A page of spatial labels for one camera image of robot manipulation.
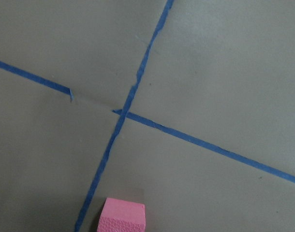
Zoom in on pink foam block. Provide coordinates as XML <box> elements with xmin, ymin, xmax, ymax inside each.
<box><xmin>97</xmin><ymin>198</ymin><xmax>146</xmax><ymax>232</ymax></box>

